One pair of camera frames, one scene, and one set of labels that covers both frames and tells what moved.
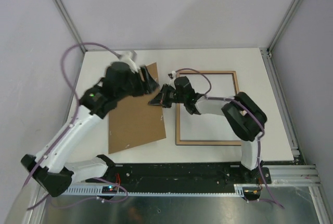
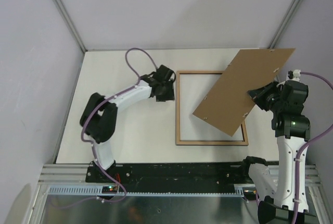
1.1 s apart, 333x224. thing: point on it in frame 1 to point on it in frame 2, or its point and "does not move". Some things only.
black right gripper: x=162 y=98 to x=257 y=95
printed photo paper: x=208 y=127 does not move
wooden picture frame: x=204 y=142 does not move
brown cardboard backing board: x=135 y=123 to x=228 y=101
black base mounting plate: x=229 y=175 does not move
